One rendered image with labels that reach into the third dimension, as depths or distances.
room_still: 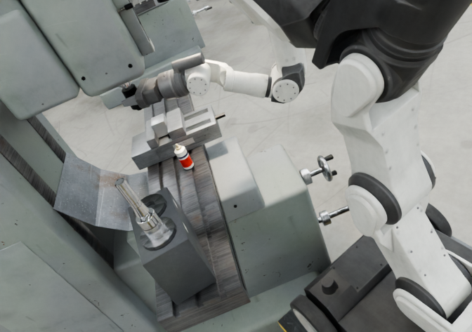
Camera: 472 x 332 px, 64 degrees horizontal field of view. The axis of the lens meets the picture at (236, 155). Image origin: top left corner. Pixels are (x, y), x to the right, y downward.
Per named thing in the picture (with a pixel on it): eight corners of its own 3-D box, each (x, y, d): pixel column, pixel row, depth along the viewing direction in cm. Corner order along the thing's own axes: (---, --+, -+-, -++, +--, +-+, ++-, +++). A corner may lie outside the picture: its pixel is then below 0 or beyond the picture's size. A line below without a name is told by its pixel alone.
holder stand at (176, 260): (193, 227, 116) (164, 182, 104) (218, 281, 99) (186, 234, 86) (157, 247, 115) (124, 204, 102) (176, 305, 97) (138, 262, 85)
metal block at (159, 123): (170, 125, 151) (163, 113, 147) (171, 133, 146) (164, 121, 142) (157, 130, 151) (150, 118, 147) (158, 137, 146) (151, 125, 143)
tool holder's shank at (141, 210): (143, 222, 85) (117, 189, 78) (135, 217, 87) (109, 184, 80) (153, 212, 86) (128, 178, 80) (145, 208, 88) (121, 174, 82)
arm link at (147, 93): (139, 71, 123) (173, 61, 120) (152, 96, 128) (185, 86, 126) (130, 92, 113) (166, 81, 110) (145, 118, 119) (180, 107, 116)
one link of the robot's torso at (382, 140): (439, 196, 92) (464, 17, 60) (390, 243, 87) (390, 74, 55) (385, 166, 102) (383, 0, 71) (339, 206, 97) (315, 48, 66)
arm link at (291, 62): (309, 75, 122) (296, 7, 108) (314, 97, 112) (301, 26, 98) (273, 83, 124) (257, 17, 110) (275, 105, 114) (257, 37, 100)
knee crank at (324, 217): (365, 199, 158) (363, 189, 155) (372, 209, 153) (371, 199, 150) (316, 220, 159) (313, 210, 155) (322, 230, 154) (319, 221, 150)
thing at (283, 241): (310, 224, 201) (282, 140, 165) (337, 274, 176) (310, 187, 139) (171, 283, 203) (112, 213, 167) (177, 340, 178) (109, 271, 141)
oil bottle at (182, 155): (193, 161, 141) (180, 138, 134) (194, 167, 138) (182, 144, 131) (183, 165, 141) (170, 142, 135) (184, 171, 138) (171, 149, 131)
